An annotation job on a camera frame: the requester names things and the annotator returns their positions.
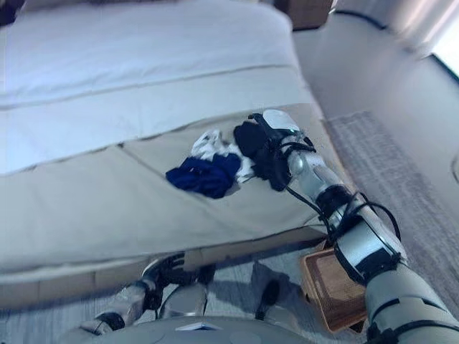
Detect white garment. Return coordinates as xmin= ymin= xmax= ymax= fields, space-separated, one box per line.
xmin=190 ymin=129 xmax=256 ymax=184

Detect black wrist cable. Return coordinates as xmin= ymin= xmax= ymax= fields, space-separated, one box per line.
xmin=285 ymin=184 xmax=402 ymax=284

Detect black floor cable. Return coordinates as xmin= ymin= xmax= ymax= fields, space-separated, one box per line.
xmin=335 ymin=9 xmax=390 ymax=30

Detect grey patterned rug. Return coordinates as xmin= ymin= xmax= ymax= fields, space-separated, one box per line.
xmin=324 ymin=110 xmax=459 ymax=298

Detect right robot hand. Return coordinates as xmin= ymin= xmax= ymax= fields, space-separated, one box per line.
xmin=233 ymin=109 xmax=301 ymax=192

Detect brown woven basket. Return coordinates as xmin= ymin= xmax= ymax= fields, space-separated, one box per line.
xmin=299 ymin=239 xmax=369 ymax=331

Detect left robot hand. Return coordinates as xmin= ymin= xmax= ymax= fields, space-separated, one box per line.
xmin=141 ymin=252 xmax=216 ymax=287

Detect beige bed runner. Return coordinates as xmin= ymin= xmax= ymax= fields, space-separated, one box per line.
xmin=0 ymin=102 xmax=329 ymax=277

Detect bed with white sheet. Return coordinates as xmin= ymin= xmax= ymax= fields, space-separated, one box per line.
xmin=0 ymin=0 xmax=329 ymax=298

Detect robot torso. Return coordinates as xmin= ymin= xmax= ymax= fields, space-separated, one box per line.
xmin=80 ymin=282 xmax=370 ymax=344

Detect wooden nightstand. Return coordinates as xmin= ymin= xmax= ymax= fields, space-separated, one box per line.
xmin=278 ymin=0 xmax=336 ymax=32

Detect dark blue garment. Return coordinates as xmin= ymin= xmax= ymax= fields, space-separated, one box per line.
xmin=165 ymin=153 xmax=242 ymax=200

